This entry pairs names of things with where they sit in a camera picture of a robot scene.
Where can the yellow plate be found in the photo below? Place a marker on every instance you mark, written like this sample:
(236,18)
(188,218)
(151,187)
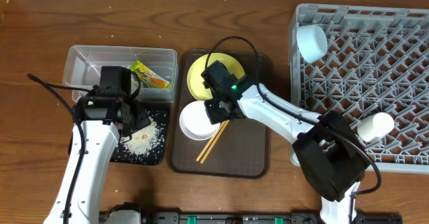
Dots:
(195,81)

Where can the green snack wrapper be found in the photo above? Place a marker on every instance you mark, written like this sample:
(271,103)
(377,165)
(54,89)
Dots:
(149,77)

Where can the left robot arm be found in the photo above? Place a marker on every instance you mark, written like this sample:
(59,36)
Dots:
(79,197)

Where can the grey dishwasher rack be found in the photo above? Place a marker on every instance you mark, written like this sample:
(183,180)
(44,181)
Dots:
(377,61)

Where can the black tray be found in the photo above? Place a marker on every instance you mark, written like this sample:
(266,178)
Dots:
(157,153)

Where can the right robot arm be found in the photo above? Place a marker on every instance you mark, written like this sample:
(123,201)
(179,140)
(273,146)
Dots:
(324,145)

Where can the small white cup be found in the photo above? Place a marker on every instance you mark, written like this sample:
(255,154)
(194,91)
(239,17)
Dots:
(375,126)

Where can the pile of rice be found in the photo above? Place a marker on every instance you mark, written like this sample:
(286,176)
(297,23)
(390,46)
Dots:
(144,140)

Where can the blue bowl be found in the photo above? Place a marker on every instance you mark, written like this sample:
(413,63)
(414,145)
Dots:
(312,42)

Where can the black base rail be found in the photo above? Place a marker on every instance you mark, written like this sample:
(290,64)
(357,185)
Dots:
(131,213)

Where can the clear plastic bin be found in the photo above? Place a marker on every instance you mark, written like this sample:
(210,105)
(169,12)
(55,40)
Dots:
(84,63)

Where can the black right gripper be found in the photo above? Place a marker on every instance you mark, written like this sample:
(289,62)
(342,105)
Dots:
(214,116)

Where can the white pink rice bowl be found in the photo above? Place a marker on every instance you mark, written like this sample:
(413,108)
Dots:
(194,122)

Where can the brown serving tray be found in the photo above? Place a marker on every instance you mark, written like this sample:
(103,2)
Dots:
(242,150)

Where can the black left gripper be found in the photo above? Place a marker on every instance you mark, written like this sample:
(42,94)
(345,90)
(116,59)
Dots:
(143,115)

